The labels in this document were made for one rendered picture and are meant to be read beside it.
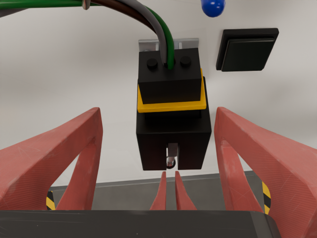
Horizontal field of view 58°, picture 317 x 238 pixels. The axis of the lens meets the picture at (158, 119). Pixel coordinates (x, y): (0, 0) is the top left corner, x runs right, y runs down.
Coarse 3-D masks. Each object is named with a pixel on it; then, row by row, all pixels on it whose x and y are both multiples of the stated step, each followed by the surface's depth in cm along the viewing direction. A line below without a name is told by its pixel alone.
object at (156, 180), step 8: (184, 176) 48; (192, 176) 48; (200, 176) 47; (208, 176) 47; (216, 176) 47; (96, 184) 50; (104, 184) 50; (112, 184) 50; (120, 184) 50; (128, 184) 49; (136, 184) 49
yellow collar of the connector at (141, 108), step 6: (138, 90) 16; (204, 90) 15; (138, 96) 15; (204, 96) 15; (138, 102) 15; (174, 102) 15; (180, 102) 15; (186, 102) 15; (192, 102) 15; (198, 102) 15; (204, 102) 15; (138, 108) 15; (144, 108) 15; (150, 108) 15; (156, 108) 15; (162, 108) 15; (168, 108) 15; (174, 108) 15; (180, 108) 15; (186, 108) 15; (192, 108) 15; (198, 108) 15; (204, 108) 15
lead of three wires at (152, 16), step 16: (0, 0) 9; (16, 0) 9; (32, 0) 9; (48, 0) 9; (64, 0) 9; (80, 0) 10; (96, 0) 10; (112, 0) 10; (128, 0) 10; (0, 16) 9; (144, 16) 11; (160, 32) 12; (160, 48) 13
